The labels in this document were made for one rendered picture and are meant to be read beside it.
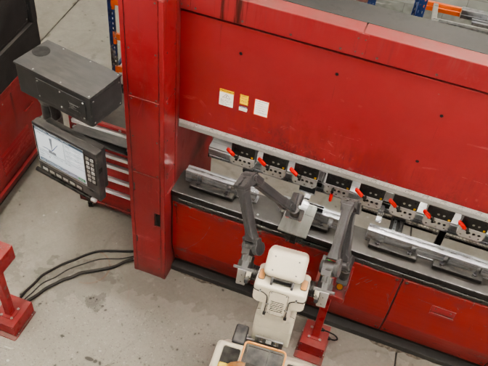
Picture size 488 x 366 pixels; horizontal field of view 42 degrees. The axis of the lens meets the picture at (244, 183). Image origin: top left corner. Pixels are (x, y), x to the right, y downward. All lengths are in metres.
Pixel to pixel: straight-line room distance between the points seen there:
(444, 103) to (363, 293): 1.53
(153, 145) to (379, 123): 1.32
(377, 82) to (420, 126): 0.34
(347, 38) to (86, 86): 1.29
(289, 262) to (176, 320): 1.56
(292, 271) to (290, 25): 1.22
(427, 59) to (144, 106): 1.54
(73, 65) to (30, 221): 2.13
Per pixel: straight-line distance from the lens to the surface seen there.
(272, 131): 3.68
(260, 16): 3.27
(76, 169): 3.61
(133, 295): 4.74
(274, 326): 3.64
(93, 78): 3.31
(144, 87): 3.58
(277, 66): 3.41
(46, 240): 5.13
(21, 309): 4.64
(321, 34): 3.22
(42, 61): 3.45
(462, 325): 4.38
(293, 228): 3.88
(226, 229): 4.25
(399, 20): 3.32
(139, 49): 3.44
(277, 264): 3.26
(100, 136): 4.07
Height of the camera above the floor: 3.93
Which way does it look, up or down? 46 degrees down
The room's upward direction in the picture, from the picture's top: 7 degrees clockwise
